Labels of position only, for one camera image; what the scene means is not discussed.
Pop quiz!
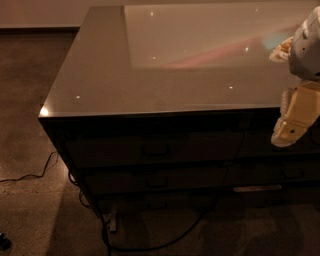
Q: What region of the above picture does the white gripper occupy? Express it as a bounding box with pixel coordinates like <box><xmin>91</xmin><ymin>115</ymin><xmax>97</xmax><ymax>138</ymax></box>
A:
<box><xmin>269</xmin><ymin>6</ymin><xmax>320</xmax><ymax>147</ymax></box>

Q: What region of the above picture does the dark cabinet with glossy top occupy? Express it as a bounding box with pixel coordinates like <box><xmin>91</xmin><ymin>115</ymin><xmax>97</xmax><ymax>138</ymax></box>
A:
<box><xmin>37</xmin><ymin>2</ymin><xmax>320</xmax><ymax>221</ymax></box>

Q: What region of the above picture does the small black object on floor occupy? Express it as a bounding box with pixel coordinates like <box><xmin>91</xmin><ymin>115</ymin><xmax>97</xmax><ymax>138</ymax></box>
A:
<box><xmin>0</xmin><ymin>233</ymin><xmax>11</xmax><ymax>251</ymax></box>

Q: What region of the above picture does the thick black floor cable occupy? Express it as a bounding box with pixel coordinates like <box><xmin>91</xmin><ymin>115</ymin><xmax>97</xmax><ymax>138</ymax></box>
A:
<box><xmin>99</xmin><ymin>199</ymin><xmax>218</xmax><ymax>256</ymax></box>

